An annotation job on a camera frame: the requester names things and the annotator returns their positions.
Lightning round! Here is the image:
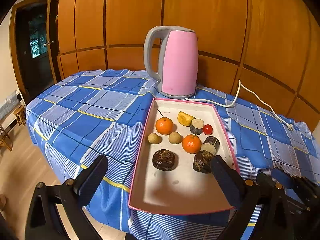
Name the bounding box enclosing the blue plaid tablecloth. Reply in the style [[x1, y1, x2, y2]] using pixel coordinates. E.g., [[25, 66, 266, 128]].
[[26, 69, 319, 239]]

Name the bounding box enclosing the small eggplant slice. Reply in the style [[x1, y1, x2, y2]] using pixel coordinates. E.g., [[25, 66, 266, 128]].
[[190, 119, 204, 135]]

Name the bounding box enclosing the white power cable with plug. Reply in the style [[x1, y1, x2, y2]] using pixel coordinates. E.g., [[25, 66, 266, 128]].
[[184, 79, 295, 132]]

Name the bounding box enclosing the red cherry tomato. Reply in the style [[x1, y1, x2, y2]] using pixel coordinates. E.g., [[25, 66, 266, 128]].
[[203, 124, 213, 135]]

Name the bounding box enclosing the beige round longan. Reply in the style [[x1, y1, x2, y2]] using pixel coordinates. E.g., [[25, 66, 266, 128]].
[[148, 133, 162, 144]]

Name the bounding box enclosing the orange tangerine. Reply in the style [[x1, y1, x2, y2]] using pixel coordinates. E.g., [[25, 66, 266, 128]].
[[155, 110, 174, 135], [182, 134, 202, 154]]

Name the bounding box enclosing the dark brown mangosteen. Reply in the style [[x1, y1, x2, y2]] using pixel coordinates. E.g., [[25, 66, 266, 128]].
[[152, 149, 178, 171]]

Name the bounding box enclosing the yellow banana piece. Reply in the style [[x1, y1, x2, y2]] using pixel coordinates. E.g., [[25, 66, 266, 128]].
[[177, 111, 195, 127]]

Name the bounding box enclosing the large eggplant slice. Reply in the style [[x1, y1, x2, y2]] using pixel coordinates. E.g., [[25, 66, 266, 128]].
[[201, 136, 220, 155]]

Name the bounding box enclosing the dark wooden door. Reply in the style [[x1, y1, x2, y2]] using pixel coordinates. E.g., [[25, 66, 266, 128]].
[[9, 0, 61, 103]]

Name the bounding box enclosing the wooden stool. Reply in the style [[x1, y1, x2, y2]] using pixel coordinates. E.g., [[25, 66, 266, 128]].
[[14, 105, 26, 126]]

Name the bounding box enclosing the pink white tray box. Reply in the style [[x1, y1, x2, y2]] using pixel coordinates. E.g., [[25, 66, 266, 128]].
[[129, 98, 239, 215]]

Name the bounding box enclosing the pink electric kettle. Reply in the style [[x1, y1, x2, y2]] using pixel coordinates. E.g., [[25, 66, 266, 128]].
[[143, 25, 199, 99]]

